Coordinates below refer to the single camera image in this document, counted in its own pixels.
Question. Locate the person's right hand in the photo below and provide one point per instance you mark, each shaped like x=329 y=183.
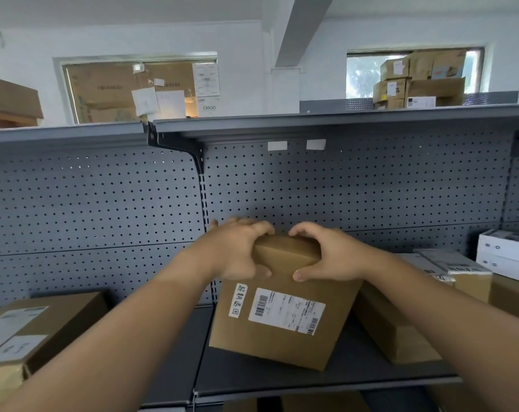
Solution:
x=341 y=257

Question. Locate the person's left hand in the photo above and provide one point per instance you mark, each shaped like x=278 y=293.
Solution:
x=229 y=248

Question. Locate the grey metal pegboard shelf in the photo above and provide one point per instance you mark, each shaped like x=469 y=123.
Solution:
x=92 y=201

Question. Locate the white printed box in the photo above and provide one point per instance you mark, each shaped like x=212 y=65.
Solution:
x=508 y=253

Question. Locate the brown labelled parcel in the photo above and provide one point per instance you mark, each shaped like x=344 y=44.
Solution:
x=70 y=321

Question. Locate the person's left forearm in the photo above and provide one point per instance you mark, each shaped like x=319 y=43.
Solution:
x=113 y=338

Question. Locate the person's right forearm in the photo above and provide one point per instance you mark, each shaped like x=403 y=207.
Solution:
x=465 y=321

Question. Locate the white sticker label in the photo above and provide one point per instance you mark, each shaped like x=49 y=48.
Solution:
x=316 y=145
x=277 y=146

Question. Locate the white printed carton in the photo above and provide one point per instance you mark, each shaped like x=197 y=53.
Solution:
x=208 y=107
x=205 y=79

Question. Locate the white paper sheet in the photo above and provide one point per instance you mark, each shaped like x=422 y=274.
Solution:
x=145 y=102
x=173 y=105

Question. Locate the small labelled cardboard carton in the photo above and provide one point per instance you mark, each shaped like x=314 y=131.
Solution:
x=388 y=104
x=394 y=69
x=390 y=90

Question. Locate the cardboard boxes at window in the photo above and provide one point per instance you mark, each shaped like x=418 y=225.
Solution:
x=362 y=77

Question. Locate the cardboard-covered window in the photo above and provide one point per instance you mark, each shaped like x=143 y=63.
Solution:
x=100 y=90

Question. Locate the large printed cardboard carton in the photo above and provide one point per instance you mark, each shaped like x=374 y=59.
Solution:
x=10 y=98

